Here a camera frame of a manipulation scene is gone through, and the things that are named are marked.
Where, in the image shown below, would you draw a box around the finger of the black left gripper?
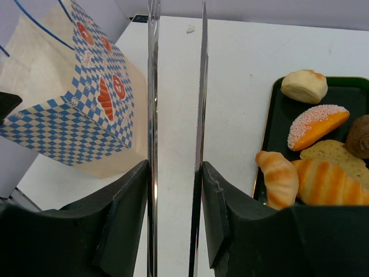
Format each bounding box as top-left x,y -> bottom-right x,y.
0,92 -> 22,124

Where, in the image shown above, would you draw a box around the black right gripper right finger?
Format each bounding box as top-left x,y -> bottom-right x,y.
202,162 -> 368,276

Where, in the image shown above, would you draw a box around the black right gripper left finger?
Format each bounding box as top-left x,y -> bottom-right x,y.
1,160 -> 149,276

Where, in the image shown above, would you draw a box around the small pale croissant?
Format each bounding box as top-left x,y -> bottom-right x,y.
255,151 -> 299,210

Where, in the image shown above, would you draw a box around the blue checkered paper bag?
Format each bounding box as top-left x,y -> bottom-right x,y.
1,1 -> 147,178

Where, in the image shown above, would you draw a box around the brown chocolate swirl bread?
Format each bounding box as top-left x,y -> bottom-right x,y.
345,115 -> 368,159

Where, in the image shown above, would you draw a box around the metal serving tongs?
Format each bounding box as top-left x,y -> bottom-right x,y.
148,1 -> 208,276

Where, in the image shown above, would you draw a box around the tan sliced bread piece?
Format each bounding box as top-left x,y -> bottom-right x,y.
300,140 -> 369,189

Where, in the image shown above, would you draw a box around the large orange striped croissant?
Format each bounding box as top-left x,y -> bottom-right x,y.
292,159 -> 368,205

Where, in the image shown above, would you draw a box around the pink sugared half bun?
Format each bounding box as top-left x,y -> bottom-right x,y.
287,104 -> 350,151

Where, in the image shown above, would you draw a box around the pale round bun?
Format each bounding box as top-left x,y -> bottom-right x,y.
281,69 -> 328,104

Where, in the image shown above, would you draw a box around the aluminium frame rail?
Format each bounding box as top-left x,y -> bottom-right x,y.
0,188 -> 41,212

